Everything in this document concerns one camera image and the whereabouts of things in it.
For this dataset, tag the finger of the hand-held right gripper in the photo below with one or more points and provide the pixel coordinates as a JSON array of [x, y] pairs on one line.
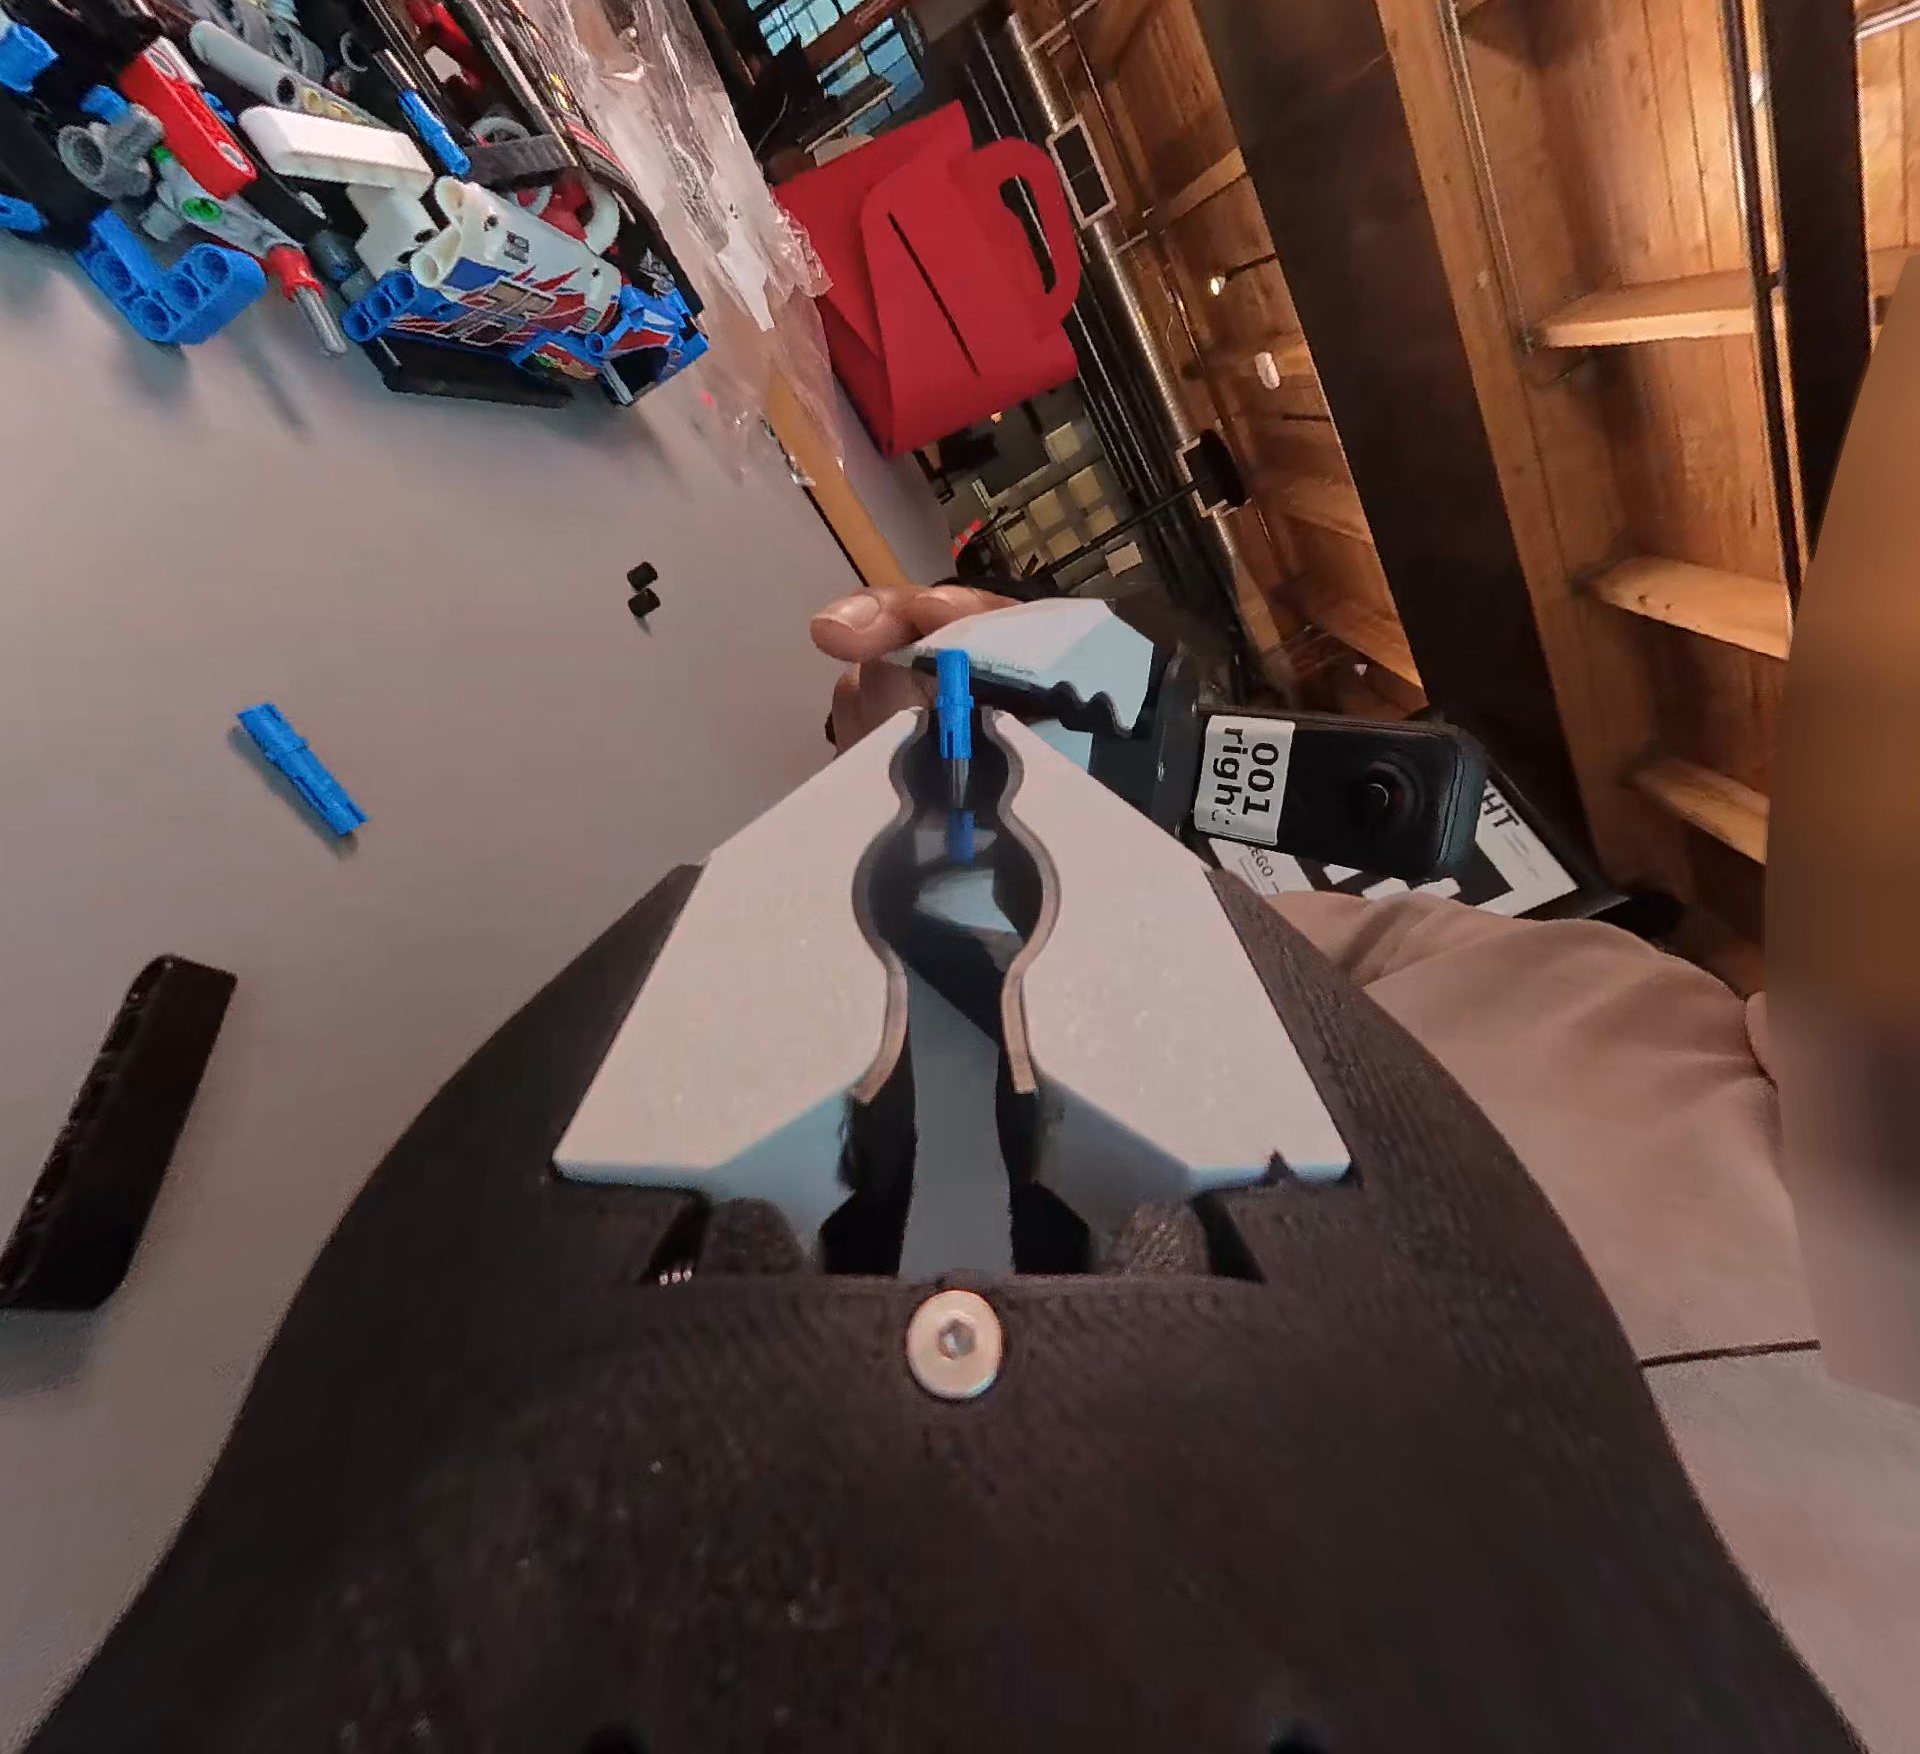
[[1067, 644]]

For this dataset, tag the blue connector pin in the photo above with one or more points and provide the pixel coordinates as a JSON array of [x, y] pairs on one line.
[[956, 719], [300, 766]]

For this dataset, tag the small black pin connector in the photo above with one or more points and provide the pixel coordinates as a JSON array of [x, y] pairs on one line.
[[643, 587]]

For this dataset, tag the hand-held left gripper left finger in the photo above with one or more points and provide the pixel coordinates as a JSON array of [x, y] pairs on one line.
[[719, 1019]]

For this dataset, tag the long black brick beam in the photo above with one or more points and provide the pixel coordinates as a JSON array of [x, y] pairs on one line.
[[113, 1123]]

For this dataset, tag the person's right forearm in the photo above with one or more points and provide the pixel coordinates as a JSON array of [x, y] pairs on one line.
[[1574, 1107]]

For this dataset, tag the crumpled clear plastic bag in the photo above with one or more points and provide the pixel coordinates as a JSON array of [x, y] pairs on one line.
[[676, 135]]

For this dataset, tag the person's right hand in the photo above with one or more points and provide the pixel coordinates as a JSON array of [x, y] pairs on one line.
[[900, 614]]

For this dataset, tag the grey desk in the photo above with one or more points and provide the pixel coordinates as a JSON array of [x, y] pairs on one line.
[[450, 585]]

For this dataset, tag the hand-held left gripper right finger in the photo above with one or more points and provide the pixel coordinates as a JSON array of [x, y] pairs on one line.
[[1185, 1019]]

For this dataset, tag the toy brick race car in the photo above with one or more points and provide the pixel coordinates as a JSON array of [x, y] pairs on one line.
[[450, 270]]

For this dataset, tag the red felt tote bag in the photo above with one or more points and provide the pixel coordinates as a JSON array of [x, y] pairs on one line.
[[931, 330]]

